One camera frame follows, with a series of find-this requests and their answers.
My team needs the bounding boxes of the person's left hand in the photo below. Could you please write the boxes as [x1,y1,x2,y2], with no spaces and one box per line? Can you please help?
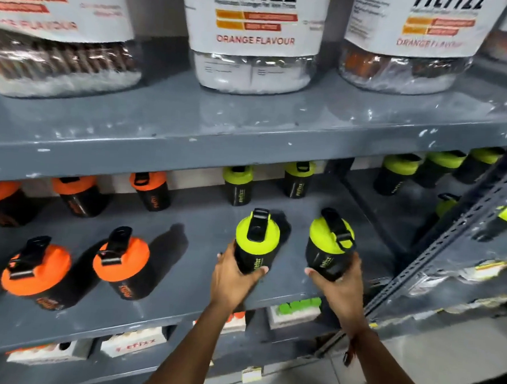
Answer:
[209,240,271,314]

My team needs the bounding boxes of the person's right hand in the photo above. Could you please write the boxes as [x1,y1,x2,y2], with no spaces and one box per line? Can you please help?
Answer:
[301,249,374,337]

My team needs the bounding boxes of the person's right forearm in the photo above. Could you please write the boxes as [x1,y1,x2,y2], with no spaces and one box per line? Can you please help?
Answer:
[345,325,442,384]

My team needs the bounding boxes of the person's left forearm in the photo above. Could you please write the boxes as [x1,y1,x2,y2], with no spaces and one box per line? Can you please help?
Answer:
[138,296,247,384]

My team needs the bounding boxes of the white box green tubes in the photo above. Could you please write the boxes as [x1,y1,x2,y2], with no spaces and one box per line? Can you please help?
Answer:
[266,294,323,333]

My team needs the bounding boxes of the white box orange tubes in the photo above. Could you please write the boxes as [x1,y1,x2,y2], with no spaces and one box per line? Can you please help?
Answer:
[192,309,248,336]

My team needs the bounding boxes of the red wrist thread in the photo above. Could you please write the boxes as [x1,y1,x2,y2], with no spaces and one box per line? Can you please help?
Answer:
[342,331,360,368]

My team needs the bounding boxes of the small shelf label tag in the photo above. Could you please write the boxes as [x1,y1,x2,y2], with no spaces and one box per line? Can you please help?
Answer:
[241,366,263,384]

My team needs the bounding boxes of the grey slotted-angle shelving unit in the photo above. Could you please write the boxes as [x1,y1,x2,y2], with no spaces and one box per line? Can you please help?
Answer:
[312,134,507,371]

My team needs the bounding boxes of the white box red print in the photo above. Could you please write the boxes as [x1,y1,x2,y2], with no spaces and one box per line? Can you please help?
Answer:
[100,323,169,361]

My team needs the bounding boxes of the clear plastic wrapped packets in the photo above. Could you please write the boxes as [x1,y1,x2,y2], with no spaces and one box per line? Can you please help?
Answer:
[407,253,507,317]

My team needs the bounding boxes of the grey metal shelving unit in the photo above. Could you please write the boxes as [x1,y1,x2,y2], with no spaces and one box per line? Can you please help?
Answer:
[0,22,507,384]

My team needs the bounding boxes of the white box black holes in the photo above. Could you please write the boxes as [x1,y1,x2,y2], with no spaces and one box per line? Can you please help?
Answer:
[6,334,94,369]

